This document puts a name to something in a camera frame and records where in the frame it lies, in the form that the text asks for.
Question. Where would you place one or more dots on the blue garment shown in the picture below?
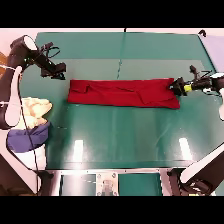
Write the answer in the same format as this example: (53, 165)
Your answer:
(23, 138)

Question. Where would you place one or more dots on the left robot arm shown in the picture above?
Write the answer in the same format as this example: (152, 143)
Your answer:
(12, 100)

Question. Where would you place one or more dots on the white garment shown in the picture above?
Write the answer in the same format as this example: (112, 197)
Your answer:
(24, 159)

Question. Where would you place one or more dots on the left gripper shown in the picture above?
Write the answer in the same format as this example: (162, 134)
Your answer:
(55, 69)

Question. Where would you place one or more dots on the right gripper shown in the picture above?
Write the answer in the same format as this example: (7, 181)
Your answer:
(179, 86)

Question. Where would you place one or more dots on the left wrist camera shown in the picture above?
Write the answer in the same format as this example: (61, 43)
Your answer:
(50, 50)

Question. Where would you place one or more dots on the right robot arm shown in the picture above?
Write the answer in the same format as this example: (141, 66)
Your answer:
(203, 168)

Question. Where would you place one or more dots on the silver frame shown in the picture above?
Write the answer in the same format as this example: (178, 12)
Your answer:
(106, 182)

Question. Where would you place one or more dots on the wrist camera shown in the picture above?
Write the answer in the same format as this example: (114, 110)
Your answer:
(50, 50)
(193, 70)

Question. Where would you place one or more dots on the red garment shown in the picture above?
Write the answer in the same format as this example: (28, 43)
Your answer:
(123, 93)

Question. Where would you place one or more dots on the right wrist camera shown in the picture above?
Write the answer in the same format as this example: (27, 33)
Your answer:
(193, 70)

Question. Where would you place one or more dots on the cream garment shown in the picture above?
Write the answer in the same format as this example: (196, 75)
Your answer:
(36, 108)

